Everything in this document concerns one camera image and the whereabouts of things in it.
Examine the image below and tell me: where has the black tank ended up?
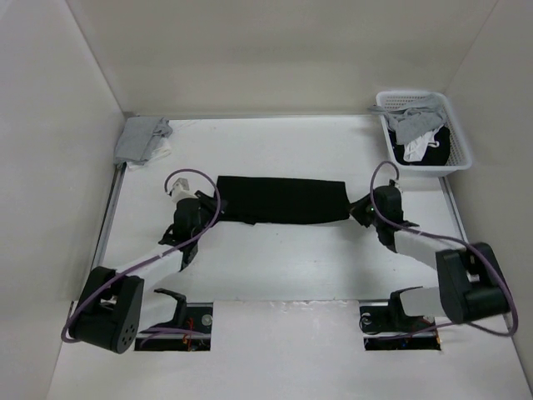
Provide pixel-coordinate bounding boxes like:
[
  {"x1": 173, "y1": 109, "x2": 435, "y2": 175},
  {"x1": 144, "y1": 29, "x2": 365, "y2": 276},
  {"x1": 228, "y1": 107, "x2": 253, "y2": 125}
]
[
  {"x1": 388, "y1": 125, "x2": 451, "y2": 166},
  {"x1": 217, "y1": 176, "x2": 349, "y2": 225}
]

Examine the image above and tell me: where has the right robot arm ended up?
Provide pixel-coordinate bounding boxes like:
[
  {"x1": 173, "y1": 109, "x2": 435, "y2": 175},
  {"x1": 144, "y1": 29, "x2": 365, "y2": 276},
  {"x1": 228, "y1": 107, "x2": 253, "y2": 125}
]
[{"x1": 349, "y1": 184, "x2": 511, "y2": 333}]

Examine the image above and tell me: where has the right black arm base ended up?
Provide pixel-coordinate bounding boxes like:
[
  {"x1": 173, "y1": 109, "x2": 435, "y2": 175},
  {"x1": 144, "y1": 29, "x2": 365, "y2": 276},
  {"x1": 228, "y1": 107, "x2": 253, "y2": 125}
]
[{"x1": 359, "y1": 303, "x2": 441, "y2": 351}]

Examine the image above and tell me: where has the grey tank top in basket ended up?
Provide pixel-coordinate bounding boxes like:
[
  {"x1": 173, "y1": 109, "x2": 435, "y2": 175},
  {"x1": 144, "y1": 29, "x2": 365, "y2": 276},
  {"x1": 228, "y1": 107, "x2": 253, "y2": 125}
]
[{"x1": 368, "y1": 94, "x2": 446, "y2": 145}]

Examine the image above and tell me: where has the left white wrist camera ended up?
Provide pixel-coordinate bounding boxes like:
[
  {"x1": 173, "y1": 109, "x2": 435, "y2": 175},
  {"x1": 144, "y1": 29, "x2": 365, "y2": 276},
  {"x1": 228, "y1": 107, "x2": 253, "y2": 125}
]
[{"x1": 168, "y1": 177, "x2": 195, "y2": 204}]

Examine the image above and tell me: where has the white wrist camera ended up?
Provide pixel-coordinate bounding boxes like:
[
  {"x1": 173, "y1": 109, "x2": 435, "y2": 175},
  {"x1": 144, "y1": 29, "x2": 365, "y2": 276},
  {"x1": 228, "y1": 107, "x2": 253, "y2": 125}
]
[
  {"x1": 168, "y1": 177, "x2": 195, "y2": 204},
  {"x1": 389, "y1": 179, "x2": 403, "y2": 193}
]

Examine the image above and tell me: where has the white plastic laundry basket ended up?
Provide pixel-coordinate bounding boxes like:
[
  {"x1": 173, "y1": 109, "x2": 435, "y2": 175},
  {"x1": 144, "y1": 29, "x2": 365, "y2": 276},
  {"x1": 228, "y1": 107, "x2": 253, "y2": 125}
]
[{"x1": 376, "y1": 90, "x2": 472, "y2": 178}]

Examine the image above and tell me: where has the white tank top in basket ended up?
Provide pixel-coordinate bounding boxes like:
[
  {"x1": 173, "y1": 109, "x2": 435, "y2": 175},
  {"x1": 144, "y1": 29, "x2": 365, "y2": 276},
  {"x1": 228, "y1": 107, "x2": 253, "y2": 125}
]
[{"x1": 403, "y1": 127, "x2": 441, "y2": 163}]

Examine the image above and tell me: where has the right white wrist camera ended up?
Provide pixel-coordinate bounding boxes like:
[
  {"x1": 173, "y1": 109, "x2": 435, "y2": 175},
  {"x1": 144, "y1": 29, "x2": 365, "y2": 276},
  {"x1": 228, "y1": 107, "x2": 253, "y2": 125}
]
[{"x1": 389, "y1": 179, "x2": 403, "y2": 193}]

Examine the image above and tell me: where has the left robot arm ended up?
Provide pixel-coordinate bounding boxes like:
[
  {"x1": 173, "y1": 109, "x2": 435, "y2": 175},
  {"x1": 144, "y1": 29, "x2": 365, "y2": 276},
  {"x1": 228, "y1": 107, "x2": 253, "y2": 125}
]
[{"x1": 61, "y1": 191, "x2": 227, "y2": 354}]

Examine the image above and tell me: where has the folded white tank top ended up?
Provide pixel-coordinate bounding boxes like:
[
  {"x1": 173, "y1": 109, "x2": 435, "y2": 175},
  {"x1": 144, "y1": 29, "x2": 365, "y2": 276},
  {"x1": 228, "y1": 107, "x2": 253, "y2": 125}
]
[{"x1": 126, "y1": 138, "x2": 172, "y2": 171}]

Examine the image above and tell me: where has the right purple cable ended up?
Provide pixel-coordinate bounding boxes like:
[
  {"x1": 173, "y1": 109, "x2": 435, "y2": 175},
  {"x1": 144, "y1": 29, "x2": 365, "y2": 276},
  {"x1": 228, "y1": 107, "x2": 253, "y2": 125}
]
[{"x1": 369, "y1": 161, "x2": 520, "y2": 338}]

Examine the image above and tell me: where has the folded grey tank top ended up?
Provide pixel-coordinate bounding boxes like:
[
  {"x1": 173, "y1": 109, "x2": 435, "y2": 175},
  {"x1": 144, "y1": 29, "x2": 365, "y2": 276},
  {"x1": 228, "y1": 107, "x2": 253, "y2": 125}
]
[{"x1": 113, "y1": 116, "x2": 173, "y2": 165}]

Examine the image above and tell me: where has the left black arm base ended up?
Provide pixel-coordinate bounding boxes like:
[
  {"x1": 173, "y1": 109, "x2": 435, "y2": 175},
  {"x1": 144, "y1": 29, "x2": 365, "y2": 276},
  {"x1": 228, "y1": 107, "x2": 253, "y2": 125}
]
[{"x1": 134, "y1": 288, "x2": 214, "y2": 352}]

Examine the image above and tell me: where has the black tank top in basket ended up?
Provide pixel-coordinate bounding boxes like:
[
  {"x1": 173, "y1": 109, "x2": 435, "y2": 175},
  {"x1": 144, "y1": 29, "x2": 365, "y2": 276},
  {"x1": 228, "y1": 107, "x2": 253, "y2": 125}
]
[{"x1": 388, "y1": 125, "x2": 451, "y2": 166}]

